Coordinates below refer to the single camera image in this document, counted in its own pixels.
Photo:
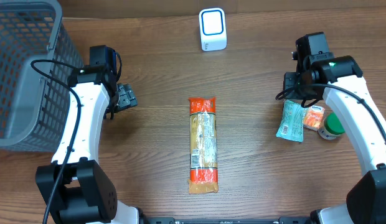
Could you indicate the long spaghetti packet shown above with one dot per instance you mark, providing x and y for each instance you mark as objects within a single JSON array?
[{"x": 203, "y": 146}]

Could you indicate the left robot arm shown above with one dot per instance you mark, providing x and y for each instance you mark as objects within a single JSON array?
[{"x": 74, "y": 186}]

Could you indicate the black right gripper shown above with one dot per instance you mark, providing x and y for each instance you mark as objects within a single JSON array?
[{"x": 290, "y": 83}]

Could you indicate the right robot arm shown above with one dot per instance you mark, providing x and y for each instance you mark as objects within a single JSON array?
[{"x": 339, "y": 82}]

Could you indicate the white barcode scanner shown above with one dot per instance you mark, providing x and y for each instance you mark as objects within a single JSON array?
[{"x": 213, "y": 29}]

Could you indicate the grey plastic shopping basket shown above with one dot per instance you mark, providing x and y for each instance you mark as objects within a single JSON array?
[{"x": 33, "y": 109}]

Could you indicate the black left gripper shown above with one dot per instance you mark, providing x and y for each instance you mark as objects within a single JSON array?
[{"x": 125, "y": 97}]

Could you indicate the teal tissue packet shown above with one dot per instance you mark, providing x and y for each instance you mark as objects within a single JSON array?
[{"x": 291, "y": 126}]

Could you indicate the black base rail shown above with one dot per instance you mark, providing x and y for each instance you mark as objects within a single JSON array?
[{"x": 280, "y": 220}]

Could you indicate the green lidded jar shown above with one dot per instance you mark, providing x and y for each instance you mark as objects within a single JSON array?
[{"x": 331, "y": 128}]

